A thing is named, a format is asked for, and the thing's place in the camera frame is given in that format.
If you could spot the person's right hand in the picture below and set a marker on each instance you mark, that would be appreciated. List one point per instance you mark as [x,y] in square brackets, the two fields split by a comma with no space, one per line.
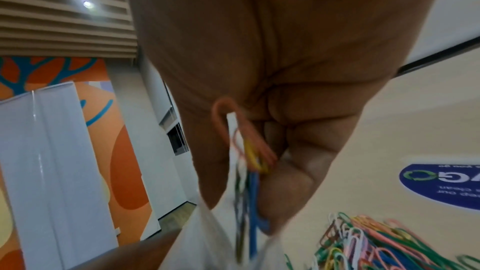
[262,40]

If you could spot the person's left hand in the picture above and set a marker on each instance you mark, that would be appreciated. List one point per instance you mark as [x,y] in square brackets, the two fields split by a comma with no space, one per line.
[150,254]

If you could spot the clear plastic bag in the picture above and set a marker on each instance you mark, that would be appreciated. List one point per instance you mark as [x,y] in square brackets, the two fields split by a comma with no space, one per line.
[202,245]

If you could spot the pink paper clip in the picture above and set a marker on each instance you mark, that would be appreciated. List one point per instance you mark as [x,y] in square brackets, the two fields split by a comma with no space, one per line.
[221,105]

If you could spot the white paper clip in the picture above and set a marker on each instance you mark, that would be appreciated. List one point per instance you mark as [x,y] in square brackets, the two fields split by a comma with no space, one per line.
[233,132]

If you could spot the green paper clip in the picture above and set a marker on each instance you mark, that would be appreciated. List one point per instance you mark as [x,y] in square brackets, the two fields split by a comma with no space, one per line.
[239,203]

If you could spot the yellow paper clip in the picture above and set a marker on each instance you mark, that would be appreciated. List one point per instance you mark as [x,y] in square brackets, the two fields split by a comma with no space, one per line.
[252,151]

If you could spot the blue paper clip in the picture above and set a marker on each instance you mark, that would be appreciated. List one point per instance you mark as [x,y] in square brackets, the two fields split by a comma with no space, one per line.
[255,203]

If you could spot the white roll-up banner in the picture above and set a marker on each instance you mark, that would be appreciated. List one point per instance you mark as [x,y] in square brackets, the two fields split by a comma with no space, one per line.
[48,174]

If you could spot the round ceiling light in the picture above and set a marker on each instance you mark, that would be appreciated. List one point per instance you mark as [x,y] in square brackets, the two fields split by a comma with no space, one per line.
[87,4]

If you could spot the pile of coloured paper clips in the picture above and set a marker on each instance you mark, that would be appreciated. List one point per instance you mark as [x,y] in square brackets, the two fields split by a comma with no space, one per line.
[382,248]

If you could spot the blue round table sticker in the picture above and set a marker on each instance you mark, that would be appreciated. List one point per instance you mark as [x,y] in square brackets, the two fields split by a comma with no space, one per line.
[442,191]

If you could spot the dark wall window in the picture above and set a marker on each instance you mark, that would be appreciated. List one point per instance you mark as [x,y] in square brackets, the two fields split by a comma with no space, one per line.
[177,141]

